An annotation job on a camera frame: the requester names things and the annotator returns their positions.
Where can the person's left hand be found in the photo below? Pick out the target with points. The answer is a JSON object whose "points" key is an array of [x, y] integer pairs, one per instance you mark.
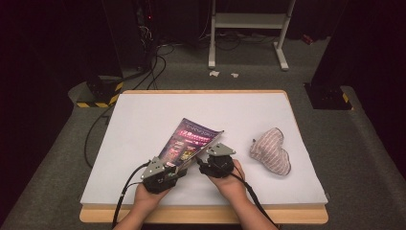
{"points": [[146, 199]]}

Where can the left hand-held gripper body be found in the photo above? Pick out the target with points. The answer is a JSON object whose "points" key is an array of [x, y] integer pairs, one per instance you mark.
{"points": [[158, 179]]}

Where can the small red object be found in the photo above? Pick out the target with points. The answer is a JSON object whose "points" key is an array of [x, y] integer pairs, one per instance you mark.
{"points": [[307, 39]]}

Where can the dark equipment rack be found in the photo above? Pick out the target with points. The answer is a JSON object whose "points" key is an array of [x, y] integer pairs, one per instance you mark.
{"points": [[145, 32]]}

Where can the white metal stand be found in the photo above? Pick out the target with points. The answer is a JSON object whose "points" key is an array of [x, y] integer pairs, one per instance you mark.
{"points": [[249, 20]]}

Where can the white paper scrap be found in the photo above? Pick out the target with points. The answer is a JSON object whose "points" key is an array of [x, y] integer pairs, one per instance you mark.
{"points": [[234, 75], [214, 73]]}

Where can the person's right hand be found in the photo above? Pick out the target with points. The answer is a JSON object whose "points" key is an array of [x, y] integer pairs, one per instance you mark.
{"points": [[230, 187]]}

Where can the wooden table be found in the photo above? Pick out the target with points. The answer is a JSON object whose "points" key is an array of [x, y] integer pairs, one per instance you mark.
{"points": [[204, 215]]}

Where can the red magazine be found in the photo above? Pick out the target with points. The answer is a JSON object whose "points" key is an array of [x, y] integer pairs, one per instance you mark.
{"points": [[188, 140]]}

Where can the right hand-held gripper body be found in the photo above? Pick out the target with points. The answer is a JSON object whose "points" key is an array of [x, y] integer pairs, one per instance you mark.
{"points": [[218, 164]]}

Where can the white table mat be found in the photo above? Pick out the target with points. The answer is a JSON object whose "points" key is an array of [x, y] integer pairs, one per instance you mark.
{"points": [[153, 111]]}

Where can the striped pink fabric pouch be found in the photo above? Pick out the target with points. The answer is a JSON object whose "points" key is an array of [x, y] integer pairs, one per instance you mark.
{"points": [[271, 150]]}

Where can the black stand base striped tape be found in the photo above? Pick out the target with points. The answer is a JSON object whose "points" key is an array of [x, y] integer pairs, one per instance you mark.
{"points": [[102, 92], [328, 97]]}

